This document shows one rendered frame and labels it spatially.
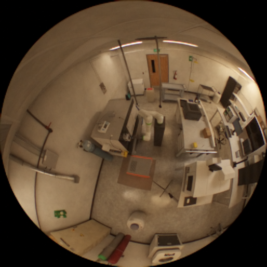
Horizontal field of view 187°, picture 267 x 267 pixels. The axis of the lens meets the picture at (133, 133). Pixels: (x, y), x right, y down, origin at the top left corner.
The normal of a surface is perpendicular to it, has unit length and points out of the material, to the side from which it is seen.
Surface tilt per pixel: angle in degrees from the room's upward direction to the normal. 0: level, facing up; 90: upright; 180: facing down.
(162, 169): 0
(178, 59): 90
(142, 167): 0
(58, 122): 90
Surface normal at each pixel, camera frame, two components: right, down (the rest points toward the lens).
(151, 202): -0.22, -0.49
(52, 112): 0.95, 0.08
